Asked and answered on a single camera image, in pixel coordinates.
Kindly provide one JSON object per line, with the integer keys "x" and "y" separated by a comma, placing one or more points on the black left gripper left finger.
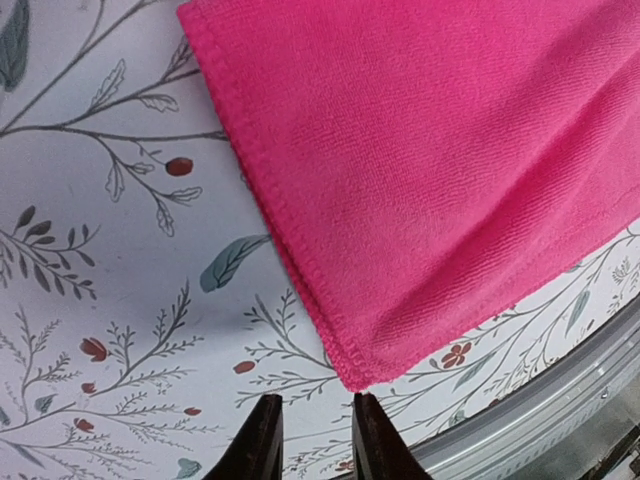
{"x": 256, "y": 452}

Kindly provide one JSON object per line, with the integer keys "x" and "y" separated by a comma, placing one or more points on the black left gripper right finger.
{"x": 378, "y": 449}

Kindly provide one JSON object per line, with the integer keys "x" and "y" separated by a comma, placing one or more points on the pink towel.
{"x": 425, "y": 165}

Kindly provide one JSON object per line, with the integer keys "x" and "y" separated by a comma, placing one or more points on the floral patterned table mat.
{"x": 145, "y": 307}

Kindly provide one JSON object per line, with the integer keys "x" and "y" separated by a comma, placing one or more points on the aluminium front rail base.
{"x": 502, "y": 439}

